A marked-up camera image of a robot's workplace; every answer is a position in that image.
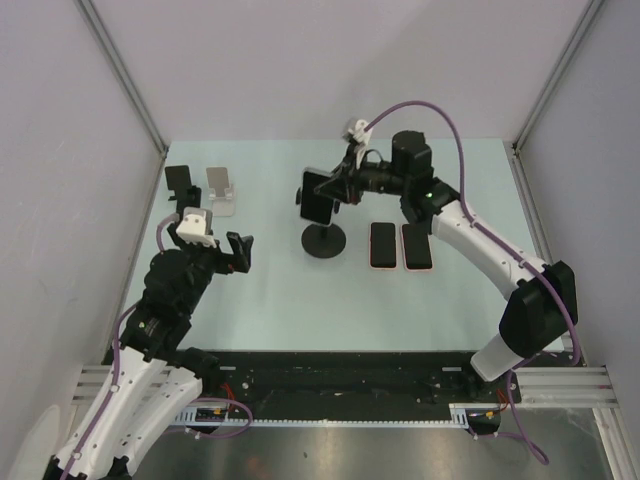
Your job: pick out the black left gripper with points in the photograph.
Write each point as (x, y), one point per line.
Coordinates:
(241, 247)

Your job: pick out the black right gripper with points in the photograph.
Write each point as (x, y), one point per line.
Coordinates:
(338, 187)

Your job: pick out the white-cased phone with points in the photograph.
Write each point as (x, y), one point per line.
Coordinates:
(315, 208)

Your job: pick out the white phone stand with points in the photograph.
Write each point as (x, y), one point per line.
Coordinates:
(222, 193)

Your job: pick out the black round-base phone stand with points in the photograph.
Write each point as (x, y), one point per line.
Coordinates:
(322, 242)

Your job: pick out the pink-cased phone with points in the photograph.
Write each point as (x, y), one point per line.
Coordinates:
(416, 248)
(382, 241)

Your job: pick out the black folding phone stand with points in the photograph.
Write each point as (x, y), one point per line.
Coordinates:
(184, 192)

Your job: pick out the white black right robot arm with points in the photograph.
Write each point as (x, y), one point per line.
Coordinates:
(541, 297)

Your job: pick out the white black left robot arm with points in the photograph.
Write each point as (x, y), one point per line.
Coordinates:
(150, 379)

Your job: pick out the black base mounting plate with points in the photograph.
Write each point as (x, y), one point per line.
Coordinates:
(350, 383)

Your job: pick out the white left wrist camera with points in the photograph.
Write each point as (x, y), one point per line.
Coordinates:
(195, 228)

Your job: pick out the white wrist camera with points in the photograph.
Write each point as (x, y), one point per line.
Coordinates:
(358, 132)
(195, 228)

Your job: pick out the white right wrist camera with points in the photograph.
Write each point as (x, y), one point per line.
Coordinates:
(358, 132)

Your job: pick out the white slotted cable duct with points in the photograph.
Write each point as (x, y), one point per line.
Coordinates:
(425, 416)

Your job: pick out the aluminium frame rail right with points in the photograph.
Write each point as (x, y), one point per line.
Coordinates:
(568, 53)

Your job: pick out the aluminium frame rail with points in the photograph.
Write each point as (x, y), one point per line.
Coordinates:
(568, 53)
(111, 53)

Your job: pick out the aluminium frame rail left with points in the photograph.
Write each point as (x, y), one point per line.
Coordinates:
(111, 53)

